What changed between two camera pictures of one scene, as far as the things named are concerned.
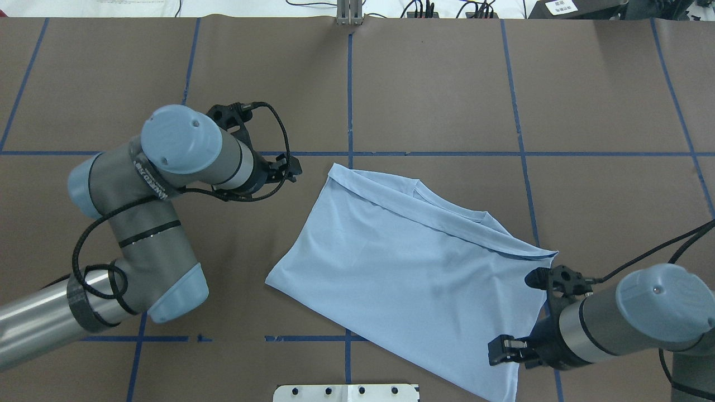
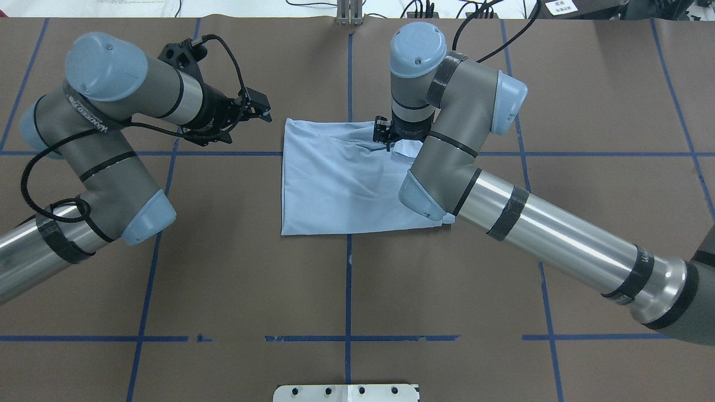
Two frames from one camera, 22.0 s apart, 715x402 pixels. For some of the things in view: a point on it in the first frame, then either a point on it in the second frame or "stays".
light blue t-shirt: x=433 y=281 → x=337 y=179
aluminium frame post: x=349 y=13 stays
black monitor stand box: x=577 y=9 stays
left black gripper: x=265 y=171 → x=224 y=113
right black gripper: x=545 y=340 → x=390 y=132
